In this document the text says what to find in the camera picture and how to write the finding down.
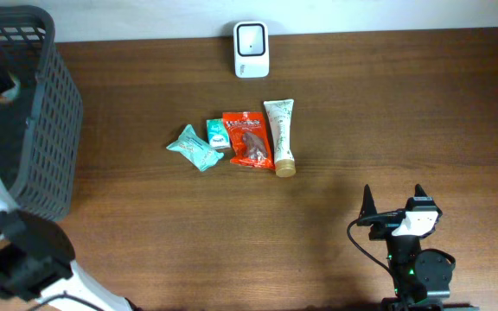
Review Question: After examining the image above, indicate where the white leaf-print cream tube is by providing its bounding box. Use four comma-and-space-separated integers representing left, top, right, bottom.
263, 99, 297, 178

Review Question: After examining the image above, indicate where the red candy bag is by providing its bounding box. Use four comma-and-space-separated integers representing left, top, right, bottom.
222, 111, 274, 169

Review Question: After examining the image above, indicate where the small teal tissue pack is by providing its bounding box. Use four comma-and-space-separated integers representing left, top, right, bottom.
207, 118, 231, 149

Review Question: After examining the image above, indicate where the teal wet wipes pack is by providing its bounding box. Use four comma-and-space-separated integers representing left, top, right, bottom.
166, 124, 224, 172

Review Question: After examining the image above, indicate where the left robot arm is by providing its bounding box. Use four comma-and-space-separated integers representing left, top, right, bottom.
0, 64, 136, 310

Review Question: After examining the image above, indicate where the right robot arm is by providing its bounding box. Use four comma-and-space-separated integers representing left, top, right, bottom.
347, 185, 477, 311

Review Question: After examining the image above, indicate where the white barcode scanner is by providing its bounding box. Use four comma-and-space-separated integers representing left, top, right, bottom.
233, 21, 270, 79

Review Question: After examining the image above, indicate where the grey plastic mesh basket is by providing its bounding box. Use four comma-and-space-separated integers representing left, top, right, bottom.
0, 5, 83, 221

